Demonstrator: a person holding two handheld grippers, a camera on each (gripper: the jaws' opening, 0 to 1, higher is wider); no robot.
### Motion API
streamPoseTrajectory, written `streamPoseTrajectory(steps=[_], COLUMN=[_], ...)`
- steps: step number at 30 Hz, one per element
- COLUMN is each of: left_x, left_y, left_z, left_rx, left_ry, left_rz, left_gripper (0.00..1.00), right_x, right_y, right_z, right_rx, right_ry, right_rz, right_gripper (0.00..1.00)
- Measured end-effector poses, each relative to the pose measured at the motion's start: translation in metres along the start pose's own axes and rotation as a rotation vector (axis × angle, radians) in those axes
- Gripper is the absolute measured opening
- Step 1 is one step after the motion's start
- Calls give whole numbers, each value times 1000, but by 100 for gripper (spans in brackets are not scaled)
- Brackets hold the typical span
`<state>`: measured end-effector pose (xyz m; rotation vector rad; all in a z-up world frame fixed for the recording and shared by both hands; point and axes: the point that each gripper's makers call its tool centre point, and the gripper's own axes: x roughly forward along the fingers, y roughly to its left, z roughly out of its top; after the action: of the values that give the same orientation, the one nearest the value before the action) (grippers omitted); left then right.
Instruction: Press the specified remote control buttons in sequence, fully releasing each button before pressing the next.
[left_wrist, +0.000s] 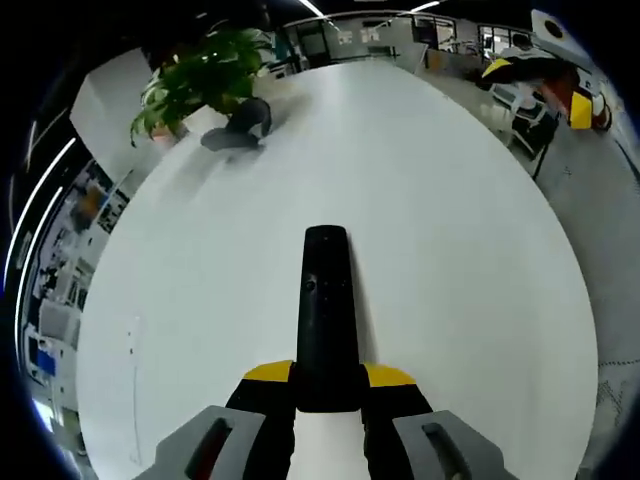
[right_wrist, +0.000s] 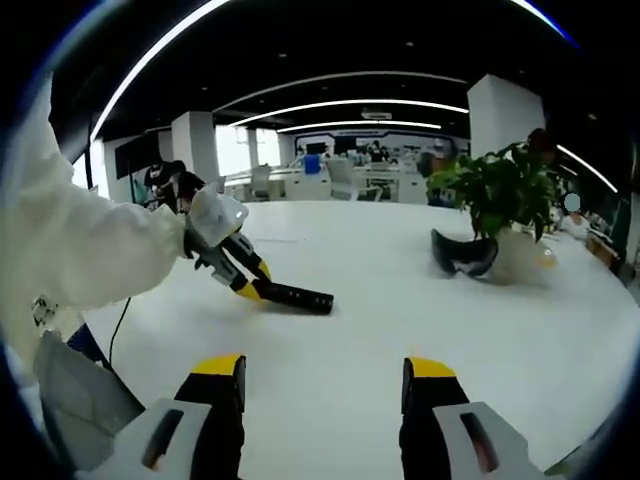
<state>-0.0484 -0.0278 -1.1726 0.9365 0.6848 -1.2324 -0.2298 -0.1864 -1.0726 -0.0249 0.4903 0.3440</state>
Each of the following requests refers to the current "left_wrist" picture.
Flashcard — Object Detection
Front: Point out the black remote control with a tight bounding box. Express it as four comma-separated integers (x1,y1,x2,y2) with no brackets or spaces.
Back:
295,224,370,414

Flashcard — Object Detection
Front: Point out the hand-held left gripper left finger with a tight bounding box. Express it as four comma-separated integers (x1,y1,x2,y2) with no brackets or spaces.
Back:
132,358,297,480

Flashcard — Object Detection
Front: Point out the white office chair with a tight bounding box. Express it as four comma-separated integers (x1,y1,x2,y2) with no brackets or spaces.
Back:
491,82,560,162

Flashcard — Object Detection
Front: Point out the black headset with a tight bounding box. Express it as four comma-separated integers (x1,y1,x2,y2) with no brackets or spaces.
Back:
200,96,273,153

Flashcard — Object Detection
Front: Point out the blue box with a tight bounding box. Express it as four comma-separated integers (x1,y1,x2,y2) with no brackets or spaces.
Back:
29,351,65,377

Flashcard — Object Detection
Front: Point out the green potted plant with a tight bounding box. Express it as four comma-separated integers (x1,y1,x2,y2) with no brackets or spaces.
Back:
130,27,277,149

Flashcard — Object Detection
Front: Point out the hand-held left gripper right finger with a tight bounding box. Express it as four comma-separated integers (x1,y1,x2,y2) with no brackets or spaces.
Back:
362,362,521,480

